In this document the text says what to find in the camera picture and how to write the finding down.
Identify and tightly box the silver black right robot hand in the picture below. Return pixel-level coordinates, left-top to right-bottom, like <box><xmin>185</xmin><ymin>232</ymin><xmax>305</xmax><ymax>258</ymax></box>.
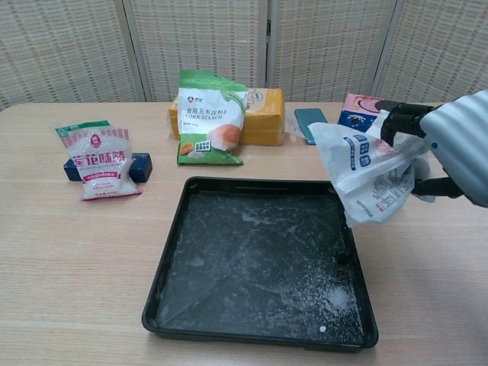
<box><xmin>377</xmin><ymin>89</ymin><xmax>488</xmax><ymax>209</ymax></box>

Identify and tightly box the white sugar packet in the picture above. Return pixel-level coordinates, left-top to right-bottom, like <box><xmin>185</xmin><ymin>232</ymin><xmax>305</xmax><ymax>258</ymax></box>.
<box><xmin>307</xmin><ymin>108</ymin><xmax>435</xmax><ymax>229</ymax></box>

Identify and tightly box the black square tray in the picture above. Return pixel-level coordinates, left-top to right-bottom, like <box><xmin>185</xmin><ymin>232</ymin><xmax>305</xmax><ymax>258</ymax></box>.
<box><xmin>140</xmin><ymin>175</ymin><xmax>379</xmax><ymax>351</ymax></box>

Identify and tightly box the white and red snack bag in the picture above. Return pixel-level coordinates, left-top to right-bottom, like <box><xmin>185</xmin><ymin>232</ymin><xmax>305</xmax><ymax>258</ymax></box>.
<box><xmin>54</xmin><ymin>120</ymin><xmax>143</xmax><ymax>202</ymax></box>

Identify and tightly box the blue pink cookie box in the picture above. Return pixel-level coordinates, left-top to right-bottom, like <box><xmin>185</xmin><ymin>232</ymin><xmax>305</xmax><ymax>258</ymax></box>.
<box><xmin>337</xmin><ymin>93</ymin><xmax>386</xmax><ymax>133</ymax></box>

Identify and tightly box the teal smartphone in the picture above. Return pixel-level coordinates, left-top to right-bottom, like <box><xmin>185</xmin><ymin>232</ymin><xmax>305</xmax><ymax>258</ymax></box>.
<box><xmin>294</xmin><ymin>108</ymin><xmax>329</xmax><ymax>146</ymax></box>

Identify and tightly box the clear plastic film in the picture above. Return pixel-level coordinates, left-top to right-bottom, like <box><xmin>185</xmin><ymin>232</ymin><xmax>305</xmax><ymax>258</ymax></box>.
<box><xmin>284</xmin><ymin>110</ymin><xmax>306</xmax><ymax>143</ymax></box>

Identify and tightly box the yellow tissue pack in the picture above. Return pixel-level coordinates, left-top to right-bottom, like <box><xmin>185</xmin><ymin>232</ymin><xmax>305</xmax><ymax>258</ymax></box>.
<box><xmin>169</xmin><ymin>87</ymin><xmax>286</xmax><ymax>146</ymax></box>

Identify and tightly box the spilled white sugar heap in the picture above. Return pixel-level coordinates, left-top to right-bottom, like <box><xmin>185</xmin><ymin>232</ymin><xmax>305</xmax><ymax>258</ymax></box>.
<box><xmin>323</xmin><ymin>287</ymin><xmax>350</xmax><ymax>310</ymax></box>

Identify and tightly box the green white corn starch bag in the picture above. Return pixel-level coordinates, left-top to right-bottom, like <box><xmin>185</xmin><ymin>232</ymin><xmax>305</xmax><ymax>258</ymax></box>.
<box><xmin>175</xmin><ymin>69</ymin><xmax>249</xmax><ymax>166</ymax></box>

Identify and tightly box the woven folding screen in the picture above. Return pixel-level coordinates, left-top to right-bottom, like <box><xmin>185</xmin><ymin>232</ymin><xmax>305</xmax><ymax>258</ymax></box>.
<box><xmin>0</xmin><ymin>0</ymin><xmax>488</xmax><ymax>111</ymax></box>

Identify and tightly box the dark blue box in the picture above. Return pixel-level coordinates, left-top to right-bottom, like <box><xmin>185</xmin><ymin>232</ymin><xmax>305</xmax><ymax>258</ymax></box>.
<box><xmin>63</xmin><ymin>152</ymin><xmax>154</xmax><ymax>183</ymax></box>

